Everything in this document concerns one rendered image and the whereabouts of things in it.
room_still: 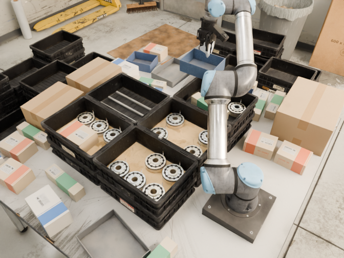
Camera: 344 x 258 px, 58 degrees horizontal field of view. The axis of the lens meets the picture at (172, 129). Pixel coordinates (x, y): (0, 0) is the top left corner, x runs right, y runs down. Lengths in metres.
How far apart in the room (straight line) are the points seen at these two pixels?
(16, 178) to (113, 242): 0.60
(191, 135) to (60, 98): 0.83
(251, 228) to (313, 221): 1.09
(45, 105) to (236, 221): 1.24
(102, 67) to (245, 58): 1.09
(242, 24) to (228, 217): 0.88
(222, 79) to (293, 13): 2.38
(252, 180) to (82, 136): 0.85
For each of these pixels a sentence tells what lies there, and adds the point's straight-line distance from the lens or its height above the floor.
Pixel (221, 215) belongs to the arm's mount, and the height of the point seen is 0.75.
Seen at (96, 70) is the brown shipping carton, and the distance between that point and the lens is 2.18.
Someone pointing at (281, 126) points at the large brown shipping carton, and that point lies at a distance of 1.88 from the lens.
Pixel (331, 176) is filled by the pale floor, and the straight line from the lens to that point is 2.86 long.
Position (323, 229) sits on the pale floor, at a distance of 2.54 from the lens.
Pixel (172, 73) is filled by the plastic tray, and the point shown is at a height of 0.70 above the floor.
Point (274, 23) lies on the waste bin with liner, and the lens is 3.74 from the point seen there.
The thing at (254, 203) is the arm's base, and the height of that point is 0.79.
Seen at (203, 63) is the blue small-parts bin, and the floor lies 1.07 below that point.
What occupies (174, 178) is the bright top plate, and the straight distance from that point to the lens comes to 1.46.
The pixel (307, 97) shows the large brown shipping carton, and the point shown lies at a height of 0.90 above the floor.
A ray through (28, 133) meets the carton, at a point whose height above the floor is 0.76.
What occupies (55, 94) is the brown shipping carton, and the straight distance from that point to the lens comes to 2.04.
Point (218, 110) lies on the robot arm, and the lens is 1.36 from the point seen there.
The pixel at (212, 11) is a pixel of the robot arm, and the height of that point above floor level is 1.42.
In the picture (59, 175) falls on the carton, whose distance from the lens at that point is 1.70.
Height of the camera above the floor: 2.02
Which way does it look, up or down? 44 degrees down
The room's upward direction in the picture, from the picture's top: straight up
